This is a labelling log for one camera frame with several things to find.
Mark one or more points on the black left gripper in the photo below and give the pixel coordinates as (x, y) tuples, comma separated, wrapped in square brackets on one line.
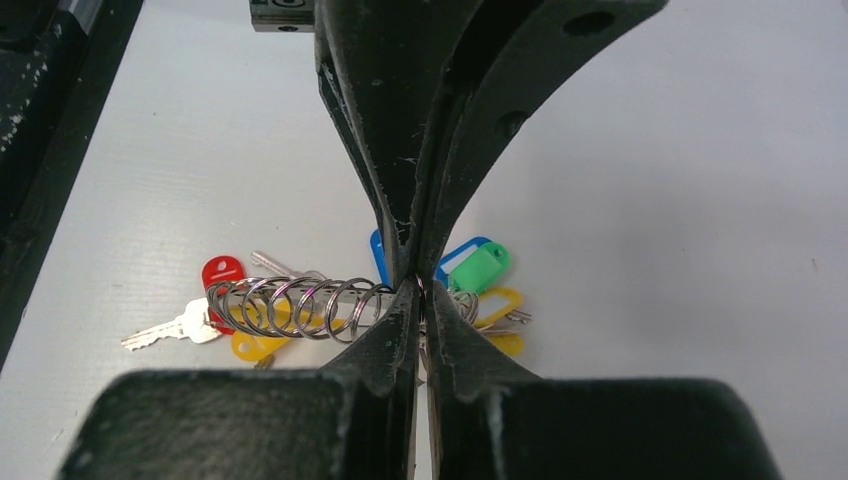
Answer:
[(384, 74)]

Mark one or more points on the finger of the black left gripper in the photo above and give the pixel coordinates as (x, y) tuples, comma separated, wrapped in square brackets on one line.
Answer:
[(511, 58)]

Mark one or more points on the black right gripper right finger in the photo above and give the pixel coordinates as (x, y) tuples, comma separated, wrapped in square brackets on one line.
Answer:
[(491, 418)]

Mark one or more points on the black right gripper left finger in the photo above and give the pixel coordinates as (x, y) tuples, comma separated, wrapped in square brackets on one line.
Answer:
[(353, 418)]

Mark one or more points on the large keyring with yellow handle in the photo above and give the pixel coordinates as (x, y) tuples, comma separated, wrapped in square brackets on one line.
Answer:
[(337, 310)]

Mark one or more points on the yellow key tag lower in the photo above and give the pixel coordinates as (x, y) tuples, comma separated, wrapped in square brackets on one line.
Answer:
[(510, 344)]

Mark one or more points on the yellow key tag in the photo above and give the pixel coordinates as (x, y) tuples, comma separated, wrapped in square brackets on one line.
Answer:
[(510, 344), (499, 303)]

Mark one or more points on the yellow key tag upper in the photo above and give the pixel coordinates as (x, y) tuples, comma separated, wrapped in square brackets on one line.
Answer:
[(499, 303)]

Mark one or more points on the yellow tag loose key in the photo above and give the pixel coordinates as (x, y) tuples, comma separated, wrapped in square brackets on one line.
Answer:
[(253, 345)]

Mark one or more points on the blue key tag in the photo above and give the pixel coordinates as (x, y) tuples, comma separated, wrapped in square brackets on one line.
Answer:
[(447, 264)]

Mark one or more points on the light green key tag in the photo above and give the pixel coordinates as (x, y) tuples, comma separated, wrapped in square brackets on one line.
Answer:
[(481, 269)]

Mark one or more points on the red key tag left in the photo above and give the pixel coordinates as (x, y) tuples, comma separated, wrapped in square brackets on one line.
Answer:
[(217, 269)]

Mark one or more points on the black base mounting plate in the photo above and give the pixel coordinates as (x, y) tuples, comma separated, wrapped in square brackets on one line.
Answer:
[(59, 60)]

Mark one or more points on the silver key on ring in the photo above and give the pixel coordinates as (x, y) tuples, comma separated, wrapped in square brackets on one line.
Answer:
[(193, 324)]

